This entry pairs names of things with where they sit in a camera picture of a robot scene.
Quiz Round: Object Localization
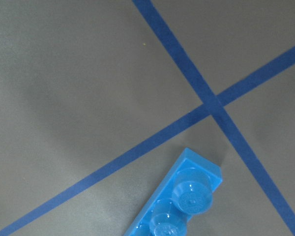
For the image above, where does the long blue toy block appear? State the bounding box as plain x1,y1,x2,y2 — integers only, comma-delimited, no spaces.
125,148,223,236

